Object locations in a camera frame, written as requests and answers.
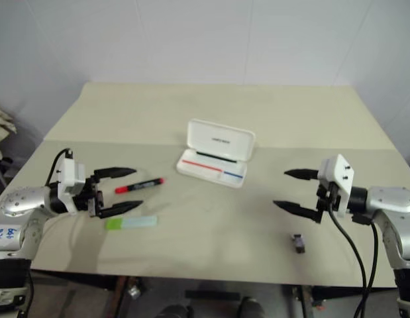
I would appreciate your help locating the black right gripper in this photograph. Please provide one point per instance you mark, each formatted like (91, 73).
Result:
(325, 197)

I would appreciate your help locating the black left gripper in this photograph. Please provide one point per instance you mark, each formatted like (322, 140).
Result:
(88, 198)

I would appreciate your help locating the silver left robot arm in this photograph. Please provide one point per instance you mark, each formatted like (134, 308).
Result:
(22, 198)

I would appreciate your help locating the white open pencil case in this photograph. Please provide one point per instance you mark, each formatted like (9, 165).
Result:
(218, 155)

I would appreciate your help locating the green capped clear ruler box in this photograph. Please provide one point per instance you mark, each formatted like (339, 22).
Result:
(132, 222)

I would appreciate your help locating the dark rounded shape under table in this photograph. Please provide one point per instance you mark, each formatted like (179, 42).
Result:
(251, 308)

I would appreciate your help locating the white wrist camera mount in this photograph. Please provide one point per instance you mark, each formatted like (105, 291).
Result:
(338, 179)
(71, 175)

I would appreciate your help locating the small dark binder clip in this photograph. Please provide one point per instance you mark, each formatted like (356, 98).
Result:
(299, 243)

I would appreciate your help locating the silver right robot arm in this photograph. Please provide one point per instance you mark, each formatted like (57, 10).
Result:
(390, 205)

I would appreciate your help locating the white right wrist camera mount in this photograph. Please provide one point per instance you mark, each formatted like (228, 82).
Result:
(338, 179)

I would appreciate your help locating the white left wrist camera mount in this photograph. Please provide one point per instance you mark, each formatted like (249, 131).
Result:
(71, 175)

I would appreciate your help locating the red and black marker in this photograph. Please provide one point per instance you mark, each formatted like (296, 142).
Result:
(140, 185)

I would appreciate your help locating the metal table frame bracket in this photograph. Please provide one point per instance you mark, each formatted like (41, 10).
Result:
(134, 291)

